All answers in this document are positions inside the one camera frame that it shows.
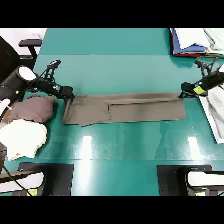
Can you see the cream garment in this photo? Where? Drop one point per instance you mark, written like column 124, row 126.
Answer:
column 21, row 138

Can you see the blue garment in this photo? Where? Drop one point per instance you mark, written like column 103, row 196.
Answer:
column 176, row 46

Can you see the brown garment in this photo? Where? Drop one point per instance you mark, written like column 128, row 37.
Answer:
column 133, row 110

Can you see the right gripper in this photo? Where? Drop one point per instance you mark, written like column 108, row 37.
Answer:
column 188, row 90

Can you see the red garment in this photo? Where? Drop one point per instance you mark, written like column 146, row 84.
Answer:
column 186, row 55

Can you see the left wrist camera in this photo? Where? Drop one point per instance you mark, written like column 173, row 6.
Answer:
column 52, row 64

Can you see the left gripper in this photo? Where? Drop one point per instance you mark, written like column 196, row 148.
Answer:
column 66, row 92

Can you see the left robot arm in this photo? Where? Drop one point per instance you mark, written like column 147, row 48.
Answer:
column 18, row 81

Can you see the grey garment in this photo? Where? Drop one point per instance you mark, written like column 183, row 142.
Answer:
column 216, row 110

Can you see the maroon garment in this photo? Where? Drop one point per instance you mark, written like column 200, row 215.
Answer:
column 33, row 108

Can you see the pale garment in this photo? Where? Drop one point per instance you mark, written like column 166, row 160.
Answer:
column 215, row 38

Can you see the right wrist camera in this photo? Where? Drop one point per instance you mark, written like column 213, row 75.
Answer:
column 203, row 66

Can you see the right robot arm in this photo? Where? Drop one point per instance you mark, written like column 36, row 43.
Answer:
column 213, row 80

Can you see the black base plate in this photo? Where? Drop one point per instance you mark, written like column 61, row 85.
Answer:
column 58, row 180
column 171, row 180

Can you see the black stool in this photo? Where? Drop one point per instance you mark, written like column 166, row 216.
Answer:
column 30, row 42

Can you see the black chair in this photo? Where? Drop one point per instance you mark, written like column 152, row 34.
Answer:
column 7, row 58

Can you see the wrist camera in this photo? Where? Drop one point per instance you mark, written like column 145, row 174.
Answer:
column 52, row 64
column 203, row 66

